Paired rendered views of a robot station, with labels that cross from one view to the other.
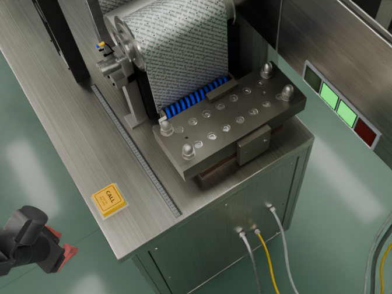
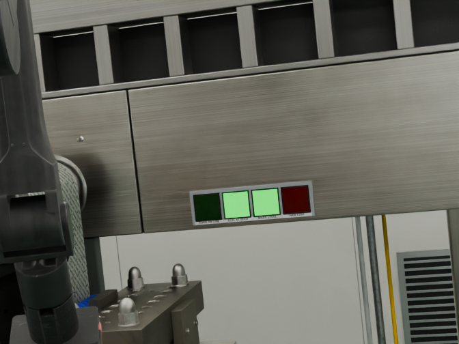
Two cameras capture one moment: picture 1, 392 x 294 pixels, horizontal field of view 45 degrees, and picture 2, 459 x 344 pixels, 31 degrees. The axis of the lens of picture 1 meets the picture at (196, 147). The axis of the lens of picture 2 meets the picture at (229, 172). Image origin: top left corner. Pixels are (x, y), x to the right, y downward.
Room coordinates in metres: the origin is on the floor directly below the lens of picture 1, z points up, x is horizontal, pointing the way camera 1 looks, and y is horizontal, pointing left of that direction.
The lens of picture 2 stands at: (-0.40, 1.02, 1.34)
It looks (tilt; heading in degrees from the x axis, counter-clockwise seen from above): 3 degrees down; 307
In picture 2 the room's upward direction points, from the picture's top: 6 degrees counter-clockwise
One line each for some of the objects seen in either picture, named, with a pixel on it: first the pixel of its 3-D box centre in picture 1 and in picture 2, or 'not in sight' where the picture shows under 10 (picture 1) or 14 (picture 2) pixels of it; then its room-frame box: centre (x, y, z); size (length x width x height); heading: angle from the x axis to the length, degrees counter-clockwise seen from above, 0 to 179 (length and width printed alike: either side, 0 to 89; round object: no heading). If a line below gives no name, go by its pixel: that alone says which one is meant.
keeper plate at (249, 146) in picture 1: (254, 146); (187, 333); (0.62, -0.16, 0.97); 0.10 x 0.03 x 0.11; 115
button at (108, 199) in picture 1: (108, 199); not in sight; (0.55, 0.26, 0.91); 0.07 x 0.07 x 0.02; 25
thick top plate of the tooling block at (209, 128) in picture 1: (230, 118); (136, 319); (0.70, -0.11, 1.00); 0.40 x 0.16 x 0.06; 115
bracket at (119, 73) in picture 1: (126, 90); not in sight; (0.81, 0.17, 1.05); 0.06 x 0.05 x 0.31; 115
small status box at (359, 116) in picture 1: (338, 104); (251, 203); (0.58, -0.34, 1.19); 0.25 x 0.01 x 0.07; 25
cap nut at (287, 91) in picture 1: (288, 91); (179, 274); (0.73, -0.27, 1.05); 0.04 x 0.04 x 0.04
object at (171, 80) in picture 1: (190, 72); (60, 269); (0.79, -0.02, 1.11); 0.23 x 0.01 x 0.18; 115
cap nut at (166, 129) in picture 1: (165, 126); not in sight; (0.68, 0.07, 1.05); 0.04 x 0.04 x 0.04
